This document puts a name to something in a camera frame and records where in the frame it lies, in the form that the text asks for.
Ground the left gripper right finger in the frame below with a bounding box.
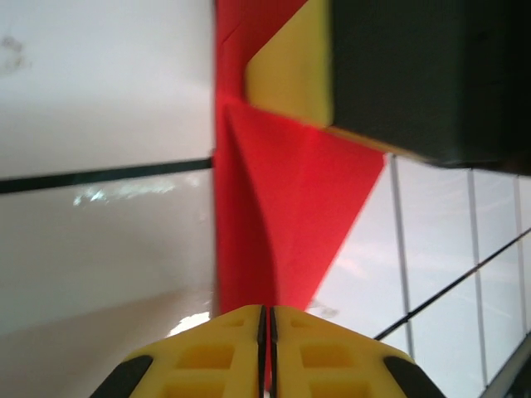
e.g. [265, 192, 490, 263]
[269, 305, 447, 398]

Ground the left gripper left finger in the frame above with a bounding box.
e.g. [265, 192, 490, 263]
[89, 304, 266, 398]

